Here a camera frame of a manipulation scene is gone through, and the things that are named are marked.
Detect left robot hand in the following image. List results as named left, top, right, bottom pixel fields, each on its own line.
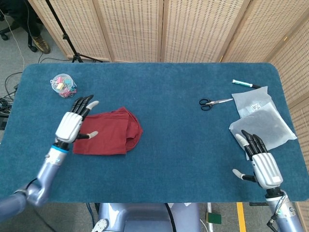
left=55, top=94, right=99, bottom=144

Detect black tripod stand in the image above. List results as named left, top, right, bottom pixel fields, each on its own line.
left=44, top=0, right=103, bottom=63

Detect black floor cable bundle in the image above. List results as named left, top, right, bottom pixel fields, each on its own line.
left=0, top=71, right=24, bottom=116

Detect clear jar of binder clips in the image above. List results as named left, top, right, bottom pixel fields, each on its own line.
left=50, top=74, right=78, bottom=99

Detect woven wooden folding screen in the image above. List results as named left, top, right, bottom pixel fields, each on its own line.
left=28, top=0, right=309, bottom=223

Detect white plastic bag dark contents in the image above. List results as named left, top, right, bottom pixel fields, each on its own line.
left=228, top=101, right=297, bottom=160

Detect person in dark trousers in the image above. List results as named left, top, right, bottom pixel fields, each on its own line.
left=4, top=0, right=43, bottom=37

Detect brown shoe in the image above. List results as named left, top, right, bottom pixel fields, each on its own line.
left=32, top=35, right=51, bottom=54

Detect black office chair base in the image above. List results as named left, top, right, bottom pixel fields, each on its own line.
left=0, top=9, right=38, bottom=53

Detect green circuit board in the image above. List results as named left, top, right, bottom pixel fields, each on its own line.
left=208, top=212, right=222, bottom=225

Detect grey-blue robot torso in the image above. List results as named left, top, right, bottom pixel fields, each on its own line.
left=93, top=202, right=201, bottom=232

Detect white plastic bag with label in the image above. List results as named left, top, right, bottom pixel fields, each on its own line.
left=231, top=86, right=277, bottom=119

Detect green and white marker pen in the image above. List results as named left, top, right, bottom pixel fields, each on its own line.
left=232, top=79, right=262, bottom=89

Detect black-handled scissors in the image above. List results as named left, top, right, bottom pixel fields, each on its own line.
left=199, top=98, right=234, bottom=111

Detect red t-shirt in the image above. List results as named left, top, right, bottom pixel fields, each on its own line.
left=72, top=106, right=144, bottom=155

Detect blue carpet table mat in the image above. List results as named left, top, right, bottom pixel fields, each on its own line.
left=0, top=62, right=309, bottom=203

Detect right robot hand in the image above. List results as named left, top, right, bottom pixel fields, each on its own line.
left=232, top=130, right=283, bottom=189

